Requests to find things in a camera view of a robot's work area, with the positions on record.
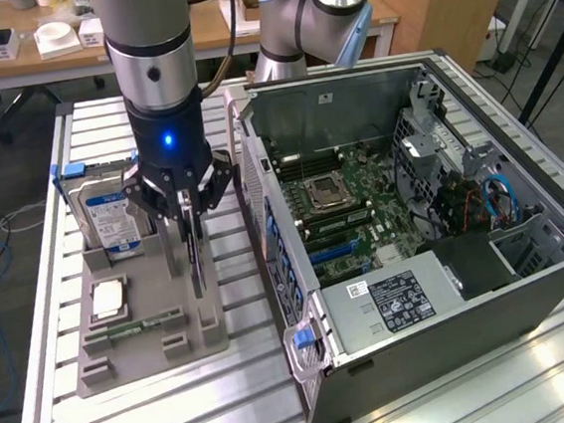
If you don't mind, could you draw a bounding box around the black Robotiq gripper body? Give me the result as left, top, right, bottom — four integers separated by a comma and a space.
123, 86, 217, 201

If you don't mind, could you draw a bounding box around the Nvidia graphics card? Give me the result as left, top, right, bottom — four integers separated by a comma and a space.
174, 186, 213, 302

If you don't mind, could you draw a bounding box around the hard disk in blue caddy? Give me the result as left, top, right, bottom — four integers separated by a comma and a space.
48, 147, 160, 268

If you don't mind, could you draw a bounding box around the black RAM slot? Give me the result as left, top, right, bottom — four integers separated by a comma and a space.
300, 211, 373, 236
274, 148, 339, 169
303, 216, 376, 241
297, 206, 371, 231
279, 156, 343, 176
294, 201, 368, 226
280, 159, 345, 181
276, 152, 341, 173

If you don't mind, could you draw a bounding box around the grey parts rack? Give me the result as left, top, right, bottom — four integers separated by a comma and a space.
60, 208, 236, 401

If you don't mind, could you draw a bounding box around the metal CPU socket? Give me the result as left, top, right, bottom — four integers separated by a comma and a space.
302, 171, 352, 216

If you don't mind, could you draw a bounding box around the silver CPU chip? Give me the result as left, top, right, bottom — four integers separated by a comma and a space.
91, 280, 128, 320

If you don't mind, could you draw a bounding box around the black expansion slot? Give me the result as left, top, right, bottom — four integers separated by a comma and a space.
303, 229, 356, 251

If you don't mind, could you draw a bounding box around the green RAM stick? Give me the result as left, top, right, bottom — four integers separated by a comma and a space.
82, 309, 184, 344

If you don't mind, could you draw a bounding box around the blue expansion slot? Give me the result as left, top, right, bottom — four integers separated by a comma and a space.
306, 239, 363, 266

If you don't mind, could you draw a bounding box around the small white box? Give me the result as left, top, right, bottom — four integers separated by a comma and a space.
76, 16, 107, 51

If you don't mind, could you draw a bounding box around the white paper stack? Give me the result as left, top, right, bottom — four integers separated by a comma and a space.
219, 0, 262, 39

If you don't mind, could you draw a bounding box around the black office chair base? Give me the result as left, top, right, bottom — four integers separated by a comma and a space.
0, 81, 67, 145

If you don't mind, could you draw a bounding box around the wooden desk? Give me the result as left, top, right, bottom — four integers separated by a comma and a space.
0, 0, 406, 94

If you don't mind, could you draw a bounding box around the blue case latch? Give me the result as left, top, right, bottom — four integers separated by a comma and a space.
290, 326, 317, 353

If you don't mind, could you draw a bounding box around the silver chipset heatsink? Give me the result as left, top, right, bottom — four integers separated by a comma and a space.
373, 243, 409, 268

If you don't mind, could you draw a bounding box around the green motherboard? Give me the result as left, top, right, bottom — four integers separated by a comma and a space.
266, 135, 437, 293

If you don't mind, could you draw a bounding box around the grey power supply unit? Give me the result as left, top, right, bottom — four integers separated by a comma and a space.
316, 247, 471, 359

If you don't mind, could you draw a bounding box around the open grey PC case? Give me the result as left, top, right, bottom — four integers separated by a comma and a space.
219, 36, 564, 423

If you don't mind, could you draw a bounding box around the wooden cabinet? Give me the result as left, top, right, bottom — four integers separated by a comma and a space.
386, 0, 532, 82

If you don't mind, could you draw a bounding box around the black slanted pole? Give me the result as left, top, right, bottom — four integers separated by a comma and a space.
505, 0, 564, 127

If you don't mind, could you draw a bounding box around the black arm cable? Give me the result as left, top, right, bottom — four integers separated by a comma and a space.
190, 0, 255, 102

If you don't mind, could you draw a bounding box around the blue data wire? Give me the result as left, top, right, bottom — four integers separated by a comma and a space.
477, 172, 523, 229

